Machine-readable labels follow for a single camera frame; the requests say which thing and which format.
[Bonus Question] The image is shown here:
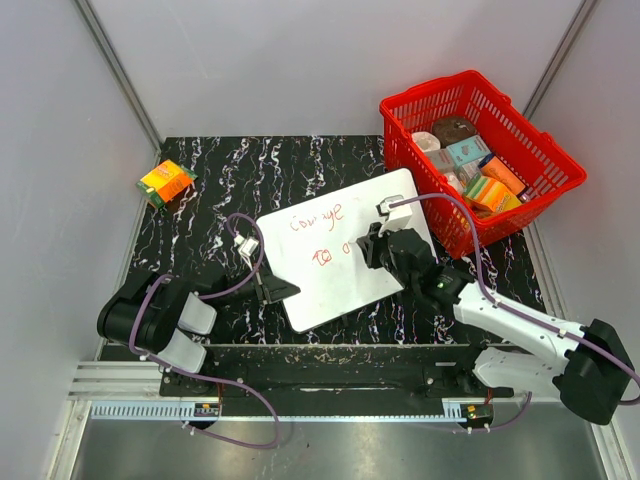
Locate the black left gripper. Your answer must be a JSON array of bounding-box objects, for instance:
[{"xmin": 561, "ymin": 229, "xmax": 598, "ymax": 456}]
[{"xmin": 218, "ymin": 259, "xmax": 300, "ymax": 307}]

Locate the white whiteboard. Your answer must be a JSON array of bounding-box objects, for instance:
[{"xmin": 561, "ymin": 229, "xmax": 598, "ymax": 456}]
[{"xmin": 257, "ymin": 168, "xmax": 417, "ymax": 333}]

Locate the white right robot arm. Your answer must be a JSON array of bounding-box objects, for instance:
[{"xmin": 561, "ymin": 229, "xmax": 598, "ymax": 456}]
[{"xmin": 356, "ymin": 223, "xmax": 637, "ymax": 425}]

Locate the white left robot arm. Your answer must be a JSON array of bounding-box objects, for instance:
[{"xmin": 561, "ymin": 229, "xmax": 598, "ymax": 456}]
[{"xmin": 97, "ymin": 265, "xmax": 301, "ymax": 396}]

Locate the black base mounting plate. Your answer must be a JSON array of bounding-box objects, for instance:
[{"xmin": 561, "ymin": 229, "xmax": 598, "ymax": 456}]
[{"xmin": 159, "ymin": 344, "xmax": 516, "ymax": 406}]

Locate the white toilet paper roll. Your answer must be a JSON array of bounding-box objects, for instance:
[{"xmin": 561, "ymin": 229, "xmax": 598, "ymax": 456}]
[{"xmin": 411, "ymin": 131, "xmax": 441, "ymax": 153}]

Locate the yellow green sponge pack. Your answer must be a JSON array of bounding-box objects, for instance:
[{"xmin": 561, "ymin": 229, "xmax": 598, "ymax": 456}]
[{"xmin": 463, "ymin": 174, "xmax": 522, "ymax": 214}]

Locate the brown round lid jar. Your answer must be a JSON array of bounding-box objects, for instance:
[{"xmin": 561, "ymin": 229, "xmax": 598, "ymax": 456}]
[{"xmin": 431, "ymin": 116, "xmax": 477, "ymax": 148}]

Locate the teal cardboard box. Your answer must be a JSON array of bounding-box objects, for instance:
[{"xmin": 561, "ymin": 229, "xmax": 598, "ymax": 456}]
[{"xmin": 446, "ymin": 135, "xmax": 491, "ymax": 167}]

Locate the orange blue box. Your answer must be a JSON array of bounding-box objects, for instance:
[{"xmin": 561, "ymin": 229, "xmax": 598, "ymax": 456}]
[{"xmin": 478, "ymin": 154, "xmax": 527, "ymax": 198}]

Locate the orange green snack box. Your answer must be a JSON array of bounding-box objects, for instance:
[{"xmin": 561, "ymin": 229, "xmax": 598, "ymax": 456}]
[{"xmin": 136, "ymin": 160, "xmax": 197, "ymax": 209}]

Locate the red plastic shopping basket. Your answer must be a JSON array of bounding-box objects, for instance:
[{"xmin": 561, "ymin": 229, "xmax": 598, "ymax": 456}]
[{"xmin": 379, "ymin": 70, "xmax": 587, "ymax": 258}]

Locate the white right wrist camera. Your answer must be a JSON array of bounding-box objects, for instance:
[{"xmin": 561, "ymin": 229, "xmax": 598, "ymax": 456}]
[{"xmin": 376, "ymin": 195, "xmax": 413, "ymax": 237}]

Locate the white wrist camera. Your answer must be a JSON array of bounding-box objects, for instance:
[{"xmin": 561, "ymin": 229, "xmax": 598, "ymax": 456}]
[
  {"xmin": 234, "ymin": 234, "xmax": 260, "ymax": 270},
  {"xmin": 376, "ymin": 195, "xmax": 413, "ymax": 237}
]

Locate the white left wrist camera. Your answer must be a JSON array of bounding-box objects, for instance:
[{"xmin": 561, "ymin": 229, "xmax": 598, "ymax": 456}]
[{"xmin": 234, "ymin": 234, "xmax": 260, "ymax": 270}]

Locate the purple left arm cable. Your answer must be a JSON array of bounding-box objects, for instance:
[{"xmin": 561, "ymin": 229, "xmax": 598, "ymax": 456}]
[{"xmin": 128, "ymin": 213, "xmax": 282, "ymax": 449}]

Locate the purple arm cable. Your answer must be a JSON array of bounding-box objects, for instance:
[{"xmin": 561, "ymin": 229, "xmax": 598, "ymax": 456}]
[
  {"xmin": 388, "ymin": 192, "xmax": 640, "ymax": 434},
  {"xmin": 128, "ymin": 213, "xmax": 282, "ymax": 449}
]

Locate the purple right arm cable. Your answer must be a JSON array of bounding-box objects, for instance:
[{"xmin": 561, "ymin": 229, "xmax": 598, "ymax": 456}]
[{"xmin": 388, "ymin": 192, "xmax": 640, "ymax": 434}]

